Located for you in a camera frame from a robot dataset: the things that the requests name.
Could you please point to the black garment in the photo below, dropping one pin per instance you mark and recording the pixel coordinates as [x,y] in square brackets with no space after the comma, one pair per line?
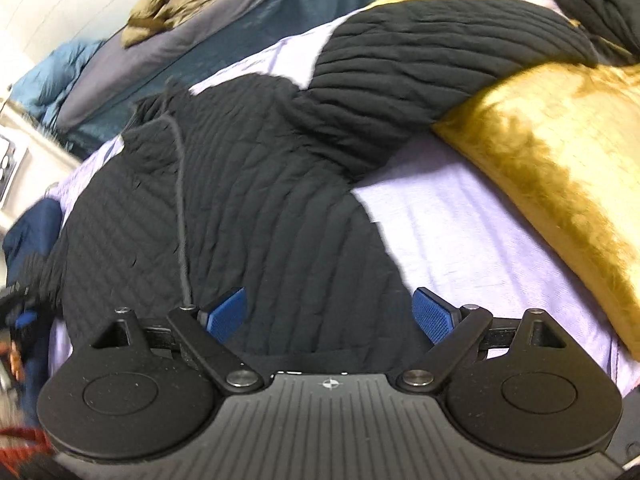
[600,0]

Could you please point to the blue pillow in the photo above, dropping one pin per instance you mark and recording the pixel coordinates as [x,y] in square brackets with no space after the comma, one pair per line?
[50,75]

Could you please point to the red object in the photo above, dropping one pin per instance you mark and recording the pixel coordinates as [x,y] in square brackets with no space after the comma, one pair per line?
[20,447]

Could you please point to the navy blue cloth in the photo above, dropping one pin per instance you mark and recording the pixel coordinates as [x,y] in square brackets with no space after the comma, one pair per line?
[30,235]

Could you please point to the olive green blanket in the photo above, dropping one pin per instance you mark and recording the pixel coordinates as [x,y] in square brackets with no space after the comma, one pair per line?
[185,0]

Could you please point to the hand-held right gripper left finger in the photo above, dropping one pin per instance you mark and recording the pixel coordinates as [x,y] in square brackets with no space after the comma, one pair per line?
[227,317]

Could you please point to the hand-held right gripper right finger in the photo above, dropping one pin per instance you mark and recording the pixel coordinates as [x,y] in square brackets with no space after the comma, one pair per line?
[432,315]

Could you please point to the white cabinet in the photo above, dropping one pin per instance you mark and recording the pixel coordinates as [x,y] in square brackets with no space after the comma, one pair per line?
[30,170]

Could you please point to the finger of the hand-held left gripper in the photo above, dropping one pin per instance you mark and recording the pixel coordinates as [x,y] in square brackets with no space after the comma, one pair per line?
[25,321]

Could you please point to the grey bed sheet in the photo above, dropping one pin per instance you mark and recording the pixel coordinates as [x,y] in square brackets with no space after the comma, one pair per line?
[125,70]

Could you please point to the purple floral bedsheet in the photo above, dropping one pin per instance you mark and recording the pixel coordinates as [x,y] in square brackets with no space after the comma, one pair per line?
[475,240]

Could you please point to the black quilted jacket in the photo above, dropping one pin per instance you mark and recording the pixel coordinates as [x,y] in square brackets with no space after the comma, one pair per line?
[250,185]

